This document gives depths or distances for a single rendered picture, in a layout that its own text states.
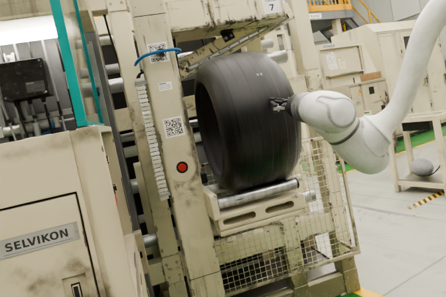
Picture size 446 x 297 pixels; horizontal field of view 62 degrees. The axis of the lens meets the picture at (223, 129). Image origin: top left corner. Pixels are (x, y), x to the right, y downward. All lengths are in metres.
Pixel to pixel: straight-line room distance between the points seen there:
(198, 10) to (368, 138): 1.07
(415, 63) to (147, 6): 0.96
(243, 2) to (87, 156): 1.30
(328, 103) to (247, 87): 0.47
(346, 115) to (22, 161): 0.71
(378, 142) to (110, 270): 0.71
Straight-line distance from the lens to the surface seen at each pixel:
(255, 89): 1.35
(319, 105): 0.95
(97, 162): 0.78
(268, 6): 1.92
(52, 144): 0.78
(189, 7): 1.81
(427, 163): 4.39
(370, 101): 6.33
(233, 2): 1.87
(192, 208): 1.50
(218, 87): 1.36
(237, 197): 1.45
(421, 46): 1.05
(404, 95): 1.07
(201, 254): 1.55
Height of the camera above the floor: 1.25
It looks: 3 degrees down
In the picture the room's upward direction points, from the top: 11 degrees counter-clockwise
